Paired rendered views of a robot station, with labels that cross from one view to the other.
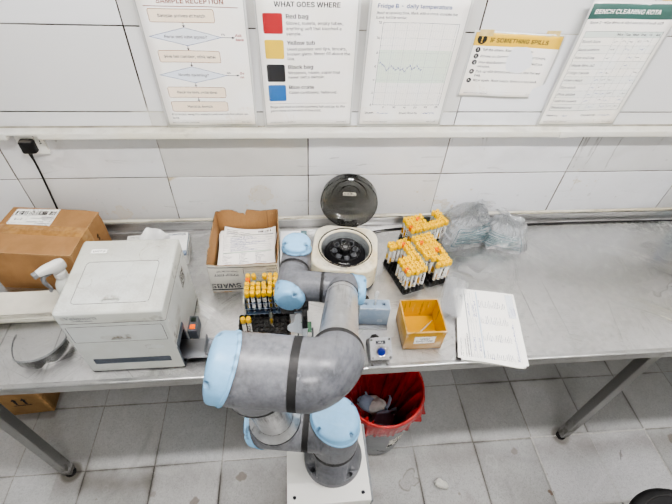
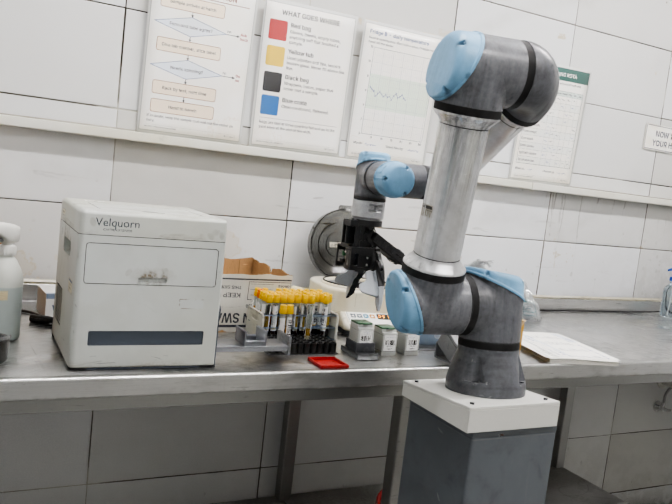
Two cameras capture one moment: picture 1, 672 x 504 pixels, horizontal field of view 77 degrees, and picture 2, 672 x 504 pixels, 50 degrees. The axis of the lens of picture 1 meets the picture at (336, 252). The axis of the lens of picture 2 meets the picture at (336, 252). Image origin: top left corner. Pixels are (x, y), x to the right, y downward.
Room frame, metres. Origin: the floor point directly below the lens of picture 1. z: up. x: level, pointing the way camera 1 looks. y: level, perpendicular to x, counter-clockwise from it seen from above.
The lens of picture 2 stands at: (-0.77, 0.74, 1.29)
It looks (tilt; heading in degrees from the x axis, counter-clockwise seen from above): 6 degrees down; 340
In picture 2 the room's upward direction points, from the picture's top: 7 degrees clockwise
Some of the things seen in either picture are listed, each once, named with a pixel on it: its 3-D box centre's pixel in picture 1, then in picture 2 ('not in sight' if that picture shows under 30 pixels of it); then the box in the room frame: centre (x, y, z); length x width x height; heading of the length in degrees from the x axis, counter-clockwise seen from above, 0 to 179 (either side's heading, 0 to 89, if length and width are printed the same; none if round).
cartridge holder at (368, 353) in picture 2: not in sight; (359, 347); (0.76, 0.08, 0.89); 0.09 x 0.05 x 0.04; 5
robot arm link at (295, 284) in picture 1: (298, 285); (396, 179); (0.66, 0.09, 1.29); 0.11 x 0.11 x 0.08; 89
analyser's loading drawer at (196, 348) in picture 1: (207, 346); (240, 339); (0.69, 0.38, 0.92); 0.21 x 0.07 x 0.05; 98
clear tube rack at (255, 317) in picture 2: (274, 297); (292, 324); (0.91, 0.21, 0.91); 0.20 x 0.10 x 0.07; 98
